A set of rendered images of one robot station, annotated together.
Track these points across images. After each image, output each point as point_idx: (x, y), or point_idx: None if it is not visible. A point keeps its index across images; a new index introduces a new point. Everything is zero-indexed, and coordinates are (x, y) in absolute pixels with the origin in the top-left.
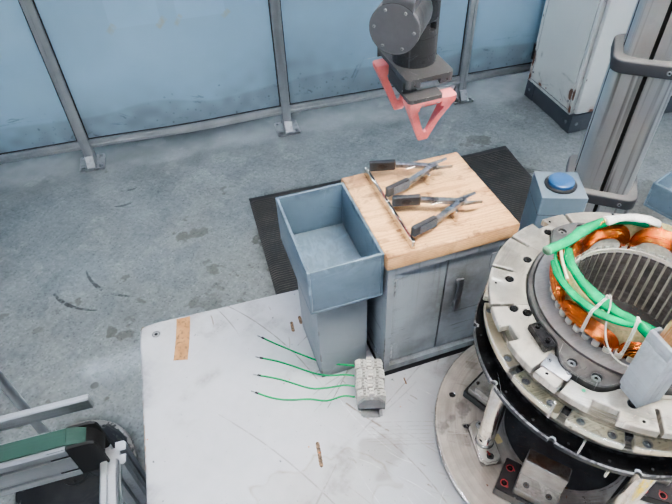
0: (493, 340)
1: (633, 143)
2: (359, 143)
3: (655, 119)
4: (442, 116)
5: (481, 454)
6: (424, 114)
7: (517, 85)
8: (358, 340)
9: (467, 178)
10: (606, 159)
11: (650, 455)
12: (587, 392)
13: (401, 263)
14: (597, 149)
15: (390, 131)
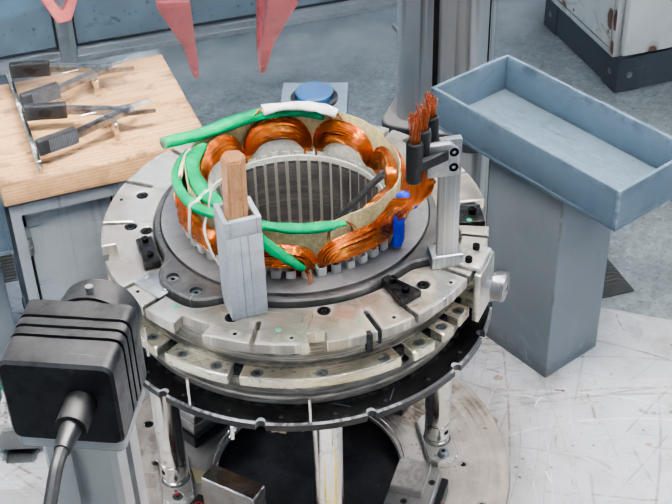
0: (108, 274)
1: (454, 44)
2: (212, 117)
3: (471, 4)
4: (380, 66)
5: (165, 494)
6: (346, 63)
7: (533, 8)
8: (4, 344)
9: (160, 87)
10: (425, 71)
11: (284, 402)
12: (179, 308)
13: (25, 195)
14: (409, 56)
15: (275, 94)
